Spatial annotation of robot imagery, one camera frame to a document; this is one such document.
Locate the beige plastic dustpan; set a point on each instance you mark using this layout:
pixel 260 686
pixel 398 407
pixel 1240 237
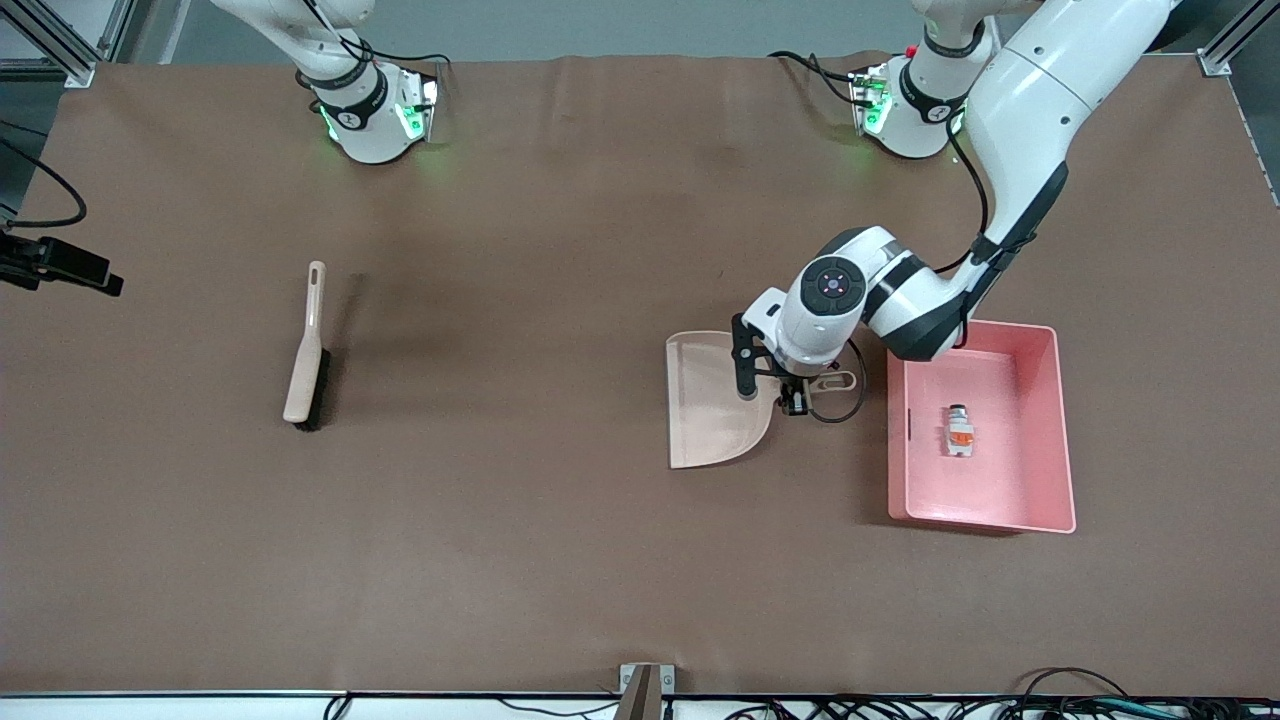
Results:
pixel 710 410

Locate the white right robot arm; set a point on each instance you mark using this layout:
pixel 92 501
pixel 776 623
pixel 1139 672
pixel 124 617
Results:
pixel 365 110

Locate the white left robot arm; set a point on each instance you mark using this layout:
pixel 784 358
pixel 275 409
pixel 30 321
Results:
pixel 1030 100

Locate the pink plastic bin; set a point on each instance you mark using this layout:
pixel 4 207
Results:
pixel 990 490

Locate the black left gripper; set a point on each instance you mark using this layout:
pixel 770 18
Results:
pixel 792 396

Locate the small white push-button switch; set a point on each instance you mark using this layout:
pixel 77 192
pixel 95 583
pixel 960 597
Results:
pixel 960 432

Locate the brown table cover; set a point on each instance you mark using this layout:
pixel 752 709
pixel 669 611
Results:
pixel 500 560

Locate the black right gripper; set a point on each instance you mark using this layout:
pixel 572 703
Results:
pixel 16 250

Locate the beige brush black bristles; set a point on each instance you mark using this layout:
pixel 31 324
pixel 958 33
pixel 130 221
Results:
pixel 303 370

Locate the metal table edge bracket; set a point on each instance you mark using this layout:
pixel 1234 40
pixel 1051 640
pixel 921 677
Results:
pixel 630 680

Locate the aluminium frame post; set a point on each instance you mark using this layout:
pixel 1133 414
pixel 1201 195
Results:
pixel 78 72
pixel 1215 62

